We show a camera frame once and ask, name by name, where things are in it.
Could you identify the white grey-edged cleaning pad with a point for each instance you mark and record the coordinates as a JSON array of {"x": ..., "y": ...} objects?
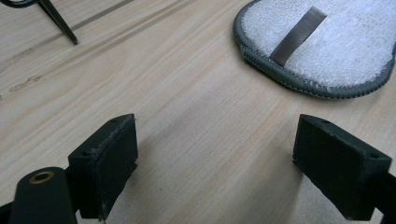
[{"x": 339, "y": 46}]

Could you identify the black metal stand leg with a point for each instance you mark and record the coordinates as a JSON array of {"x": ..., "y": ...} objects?
[{"x": 56, "y": 17}]

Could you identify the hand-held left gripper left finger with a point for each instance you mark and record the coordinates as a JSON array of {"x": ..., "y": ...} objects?
[{"x": 106, "y": 168}]

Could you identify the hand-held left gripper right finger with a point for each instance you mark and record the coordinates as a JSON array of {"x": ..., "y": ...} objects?
[{"x": 336, "y": 168}]

